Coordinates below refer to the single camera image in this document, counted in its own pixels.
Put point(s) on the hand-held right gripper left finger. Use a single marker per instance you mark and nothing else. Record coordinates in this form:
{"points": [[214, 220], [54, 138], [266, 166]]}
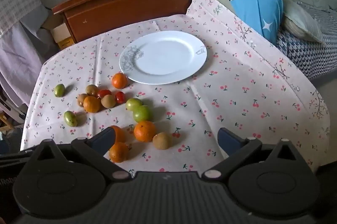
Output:
{"points": [[104, 137]]}

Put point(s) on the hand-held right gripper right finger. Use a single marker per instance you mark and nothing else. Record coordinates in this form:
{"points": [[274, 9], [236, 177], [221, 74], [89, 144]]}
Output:
{"points": [[229, 140]]}

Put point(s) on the orange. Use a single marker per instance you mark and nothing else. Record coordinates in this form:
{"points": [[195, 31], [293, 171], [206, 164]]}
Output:
{"points": [[121, 134], [144, 131], [92, 103], [119, 80], [119, 152]]}

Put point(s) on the brown kiwi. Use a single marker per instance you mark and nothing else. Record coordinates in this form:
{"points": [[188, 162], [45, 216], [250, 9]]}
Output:
{"points": [[162, 140], [81, 99], [91, 90], [108, 101]]}

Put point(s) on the green jujube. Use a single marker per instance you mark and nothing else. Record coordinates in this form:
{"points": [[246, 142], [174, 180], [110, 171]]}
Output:
{"points": [[59, 90], [70, 118], [142, 114], [133, 103]]}

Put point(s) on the red cherry tomato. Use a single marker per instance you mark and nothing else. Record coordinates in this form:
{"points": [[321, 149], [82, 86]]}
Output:
{"points": [[104, 93], [120, 97]]}

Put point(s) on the white floral-print plate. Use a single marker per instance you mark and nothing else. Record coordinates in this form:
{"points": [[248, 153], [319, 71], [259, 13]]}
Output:
{"points": [[165, 55]]}

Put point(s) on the cherry-print tablecloth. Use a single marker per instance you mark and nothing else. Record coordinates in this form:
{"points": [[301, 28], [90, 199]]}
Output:
{"points": [[237, 108]]}

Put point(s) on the lilac fabric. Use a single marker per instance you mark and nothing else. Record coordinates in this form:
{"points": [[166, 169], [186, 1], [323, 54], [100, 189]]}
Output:
{"points": [[21, 55]]}

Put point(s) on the open yellow cardboard box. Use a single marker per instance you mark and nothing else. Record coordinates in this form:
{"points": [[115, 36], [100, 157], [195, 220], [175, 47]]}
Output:
{"points": [[62, 34]]}

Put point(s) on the houndstooth bed sheet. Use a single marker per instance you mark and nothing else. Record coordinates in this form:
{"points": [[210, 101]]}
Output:
{"points": [[310, 47]]}

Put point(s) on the blue plush pillow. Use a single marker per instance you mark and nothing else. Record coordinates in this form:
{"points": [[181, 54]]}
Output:
{"points": [[252, 8]]}

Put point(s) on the brown wooden nightstand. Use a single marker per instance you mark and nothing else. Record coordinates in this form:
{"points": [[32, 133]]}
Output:
{"points": [[131, 3]]}

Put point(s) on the cream pillow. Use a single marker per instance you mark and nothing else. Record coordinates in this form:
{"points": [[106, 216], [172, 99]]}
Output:
{"points": [[302, 21]]}

